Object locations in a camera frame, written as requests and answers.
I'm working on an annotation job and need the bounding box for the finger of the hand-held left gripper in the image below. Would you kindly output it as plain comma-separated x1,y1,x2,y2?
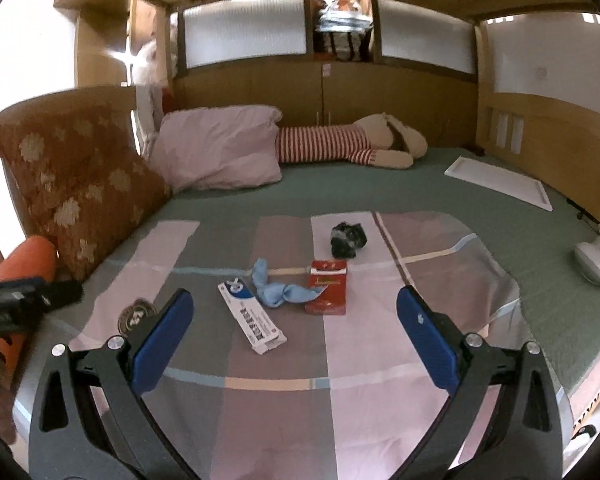
42,279,84,307

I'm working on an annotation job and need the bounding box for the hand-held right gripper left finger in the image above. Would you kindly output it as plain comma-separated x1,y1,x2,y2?
27,287,202,480

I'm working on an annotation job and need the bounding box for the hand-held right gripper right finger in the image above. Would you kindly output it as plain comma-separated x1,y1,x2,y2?
396,285,576,480

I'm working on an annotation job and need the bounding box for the white and blue toothpaste box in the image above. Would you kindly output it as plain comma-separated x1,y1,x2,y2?
217,275,287,356

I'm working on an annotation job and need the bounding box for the red cardboard box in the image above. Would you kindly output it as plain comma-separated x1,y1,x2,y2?
304,259,350,317

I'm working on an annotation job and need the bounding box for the blue cloth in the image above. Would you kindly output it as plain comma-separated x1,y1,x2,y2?
251,258,329,310

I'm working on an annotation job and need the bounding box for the person's left hand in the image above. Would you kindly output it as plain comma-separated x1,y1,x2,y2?
0,352,18,443

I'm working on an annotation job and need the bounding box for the orange bolster pillow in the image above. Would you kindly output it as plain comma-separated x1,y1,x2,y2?
0,235,59,377

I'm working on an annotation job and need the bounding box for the plaid pink grey blanket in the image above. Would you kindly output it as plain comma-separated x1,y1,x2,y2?
10,210,524,480

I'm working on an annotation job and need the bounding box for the brown floral cushion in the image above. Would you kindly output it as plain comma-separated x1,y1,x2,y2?
0,104,174,282

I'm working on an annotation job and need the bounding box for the black crumpled wrapper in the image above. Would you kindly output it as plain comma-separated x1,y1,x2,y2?
330,220,369,260

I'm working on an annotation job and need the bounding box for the green bed sheet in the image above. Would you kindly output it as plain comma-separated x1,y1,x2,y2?
94,146,600,397

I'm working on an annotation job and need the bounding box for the white flat tray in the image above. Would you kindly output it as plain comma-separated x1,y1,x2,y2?
443,155,554,213

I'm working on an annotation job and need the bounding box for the white handheld vacuum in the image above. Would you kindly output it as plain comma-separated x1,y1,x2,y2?
573,232,600,289

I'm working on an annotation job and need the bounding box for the hanging grey cloth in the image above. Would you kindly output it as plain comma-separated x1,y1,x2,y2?
134,85,164,157

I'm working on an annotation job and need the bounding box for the pink pillow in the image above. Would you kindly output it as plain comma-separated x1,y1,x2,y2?
148,104,284,192

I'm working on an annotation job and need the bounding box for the striped plush toy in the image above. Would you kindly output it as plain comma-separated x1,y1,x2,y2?
274,112,429,170

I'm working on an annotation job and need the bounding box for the white fluffy garment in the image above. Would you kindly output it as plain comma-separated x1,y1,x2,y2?
131,39,162,87

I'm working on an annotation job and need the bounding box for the wooden bed footboard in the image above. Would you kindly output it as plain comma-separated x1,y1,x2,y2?
475,91,600,233

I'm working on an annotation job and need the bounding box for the wooden wardrobe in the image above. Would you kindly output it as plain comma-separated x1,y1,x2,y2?
54,0,132,89

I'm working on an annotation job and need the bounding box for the frosted ribbed glass panel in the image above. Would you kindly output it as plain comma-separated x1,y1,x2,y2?
377,0,474,76
183,0,309,69

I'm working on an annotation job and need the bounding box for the stack of folded cloths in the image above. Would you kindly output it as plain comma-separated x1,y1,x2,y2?
316,0,374,34

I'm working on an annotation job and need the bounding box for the wooden wall cabinet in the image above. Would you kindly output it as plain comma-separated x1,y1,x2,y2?
172,57,481,152

